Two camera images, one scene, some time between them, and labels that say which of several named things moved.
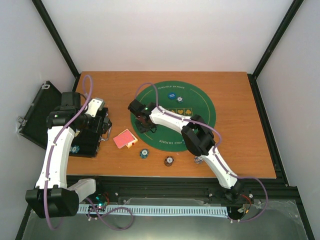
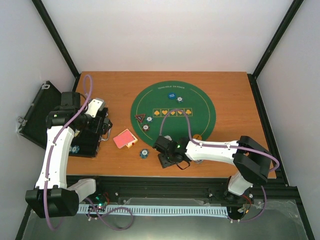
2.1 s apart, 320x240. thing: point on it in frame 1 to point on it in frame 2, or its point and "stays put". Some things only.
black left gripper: (96, 127) stays put
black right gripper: (143, 130) to (164, 163)
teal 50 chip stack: (144, 153) stays put
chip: (179, 99) stays put
